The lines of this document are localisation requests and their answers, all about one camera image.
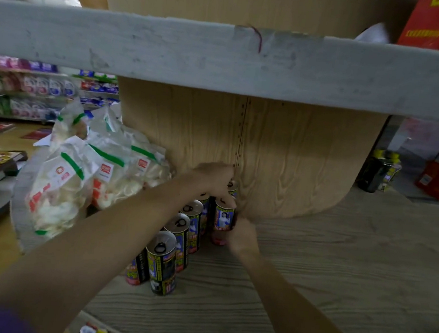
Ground person's left hand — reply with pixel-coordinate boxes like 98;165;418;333
188;160;242;210

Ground person's right hand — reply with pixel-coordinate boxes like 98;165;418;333
221;215;264;260

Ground group of tall blue-yellow cans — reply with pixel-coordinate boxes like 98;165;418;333
124;169;241;303

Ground round wooden shelf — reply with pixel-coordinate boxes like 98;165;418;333
0;0;439;333

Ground person's left forearm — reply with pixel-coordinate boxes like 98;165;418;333
0;153;203;333

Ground person's right forearm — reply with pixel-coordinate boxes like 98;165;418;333
231;249;388;333

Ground bag of white snacks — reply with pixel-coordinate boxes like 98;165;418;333
127;131;178;191
21;140;103;242
82;135;149;215
48;96;92;155
88;100;125;139

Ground black can by column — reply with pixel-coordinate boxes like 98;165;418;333
356;147;396;195

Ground yellow green bottle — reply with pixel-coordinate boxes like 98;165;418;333
377;152;404;194

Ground white paper sheet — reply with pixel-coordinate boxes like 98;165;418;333
33;132;53;149

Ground red floor mat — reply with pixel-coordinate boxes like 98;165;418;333
21;126;54;142

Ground rows of colourful packets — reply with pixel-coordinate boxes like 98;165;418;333
0;55;123;129

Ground white crumpled paper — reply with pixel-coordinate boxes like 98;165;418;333
354;19;394;45

